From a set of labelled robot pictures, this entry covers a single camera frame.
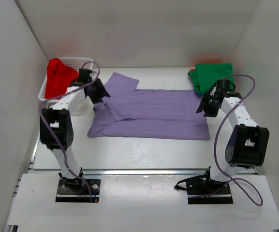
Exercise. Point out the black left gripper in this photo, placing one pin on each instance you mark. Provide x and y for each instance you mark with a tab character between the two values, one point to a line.
102	93

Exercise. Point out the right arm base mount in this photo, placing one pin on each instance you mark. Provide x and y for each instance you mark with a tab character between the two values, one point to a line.
202	190

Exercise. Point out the red t-shirt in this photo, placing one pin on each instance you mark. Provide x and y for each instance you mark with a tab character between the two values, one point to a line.
59	77

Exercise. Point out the purple t-shirt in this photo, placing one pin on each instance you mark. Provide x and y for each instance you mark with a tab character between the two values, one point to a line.
147	113

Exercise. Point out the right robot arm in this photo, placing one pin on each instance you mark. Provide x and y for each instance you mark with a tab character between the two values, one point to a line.
248	142

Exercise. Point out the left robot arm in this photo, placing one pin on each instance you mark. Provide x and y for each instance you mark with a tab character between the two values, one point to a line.
56	129

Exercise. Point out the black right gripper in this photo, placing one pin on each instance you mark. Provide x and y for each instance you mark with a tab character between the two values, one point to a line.
208	112

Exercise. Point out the green folded t-shirt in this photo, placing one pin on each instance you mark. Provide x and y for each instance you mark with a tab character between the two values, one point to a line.
205	75

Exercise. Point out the white plastic basket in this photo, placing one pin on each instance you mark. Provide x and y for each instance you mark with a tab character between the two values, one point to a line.
73	95

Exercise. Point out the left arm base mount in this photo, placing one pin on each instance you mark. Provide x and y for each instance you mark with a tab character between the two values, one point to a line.
75	191

